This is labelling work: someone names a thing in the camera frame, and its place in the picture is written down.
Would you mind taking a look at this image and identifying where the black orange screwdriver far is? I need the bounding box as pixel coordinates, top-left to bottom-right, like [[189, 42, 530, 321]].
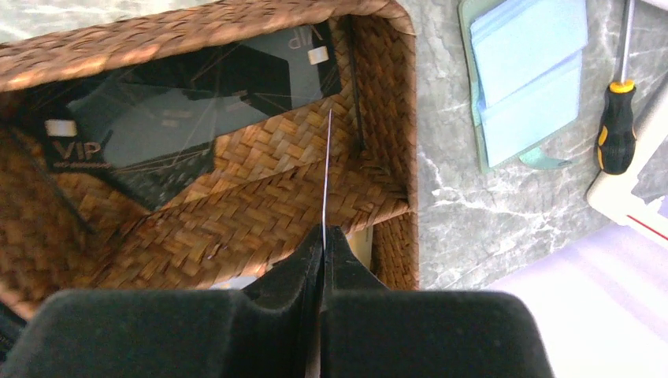
[[596, 0, 636, 175]]

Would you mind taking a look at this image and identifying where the brown woven basket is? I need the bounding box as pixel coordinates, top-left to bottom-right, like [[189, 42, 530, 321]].
[[1, 1, 418, 319]]

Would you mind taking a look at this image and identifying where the white PVC pipe frame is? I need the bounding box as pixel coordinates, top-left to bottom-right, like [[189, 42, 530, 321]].
[[586, 79, 667, 248]]

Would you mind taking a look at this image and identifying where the blue card holder on green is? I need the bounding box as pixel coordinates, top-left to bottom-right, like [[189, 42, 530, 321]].
[[458, 1, 588, 173]]

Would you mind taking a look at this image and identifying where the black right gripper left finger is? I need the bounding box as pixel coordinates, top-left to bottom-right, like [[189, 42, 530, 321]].
[[1, 226, 323, 377]]

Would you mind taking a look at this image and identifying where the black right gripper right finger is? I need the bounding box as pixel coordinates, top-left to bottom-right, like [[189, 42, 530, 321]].
[[321, 227, 553, 377]]

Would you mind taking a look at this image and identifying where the thin card edge-on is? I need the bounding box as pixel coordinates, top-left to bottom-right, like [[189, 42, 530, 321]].
[[321, 109, 332, 254]]

